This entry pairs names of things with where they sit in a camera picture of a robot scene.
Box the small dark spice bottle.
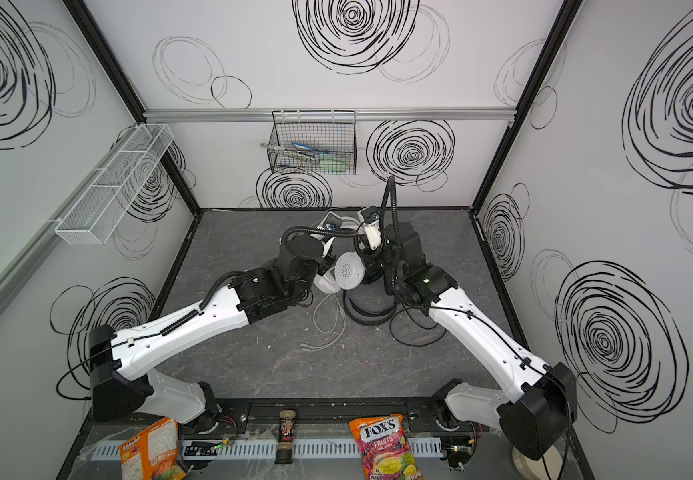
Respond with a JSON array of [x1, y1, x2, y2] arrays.
[[274, 410, 296, 465]]

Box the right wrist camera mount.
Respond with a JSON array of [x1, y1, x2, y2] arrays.
[[358, 206, 382, 251]]

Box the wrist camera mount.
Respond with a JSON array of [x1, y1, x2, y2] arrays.
[[358, 206, 382, 251], [312, 212, 346, 242]]

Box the black headphones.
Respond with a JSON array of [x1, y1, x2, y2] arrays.
[[340, 274, 398, 327]]

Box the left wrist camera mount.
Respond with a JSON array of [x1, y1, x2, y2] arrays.
[[312, 212, 346, 242]]

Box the black wire basket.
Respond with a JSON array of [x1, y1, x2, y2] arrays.
[[266, 109, 358, 173]]

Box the white slotted cable duct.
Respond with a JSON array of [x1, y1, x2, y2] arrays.
[[90, 437, 443, 462]]

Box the Fox's fruits candy bag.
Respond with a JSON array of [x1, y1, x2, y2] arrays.
[[349, 414, 425, 480]]

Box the clear acrylic wall shelf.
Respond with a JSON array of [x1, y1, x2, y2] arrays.
[[54, 124, 174, 245]]

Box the orange snack bag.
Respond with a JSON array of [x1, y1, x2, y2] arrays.
[[118, 418, 188, 480]]

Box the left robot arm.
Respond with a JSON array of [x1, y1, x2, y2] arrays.
[[82, 226, 358, 433]]

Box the items in wire basket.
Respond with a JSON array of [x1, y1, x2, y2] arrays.
[[260, 142, 357, 175]]

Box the white headphones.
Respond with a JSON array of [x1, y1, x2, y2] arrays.
[[314, 217, 366, 295]]

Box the grey headphone cable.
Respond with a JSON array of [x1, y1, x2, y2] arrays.
[[297, 287, 349, 353]]

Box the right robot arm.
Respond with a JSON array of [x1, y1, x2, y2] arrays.
[[371, 177, 578, 467]]

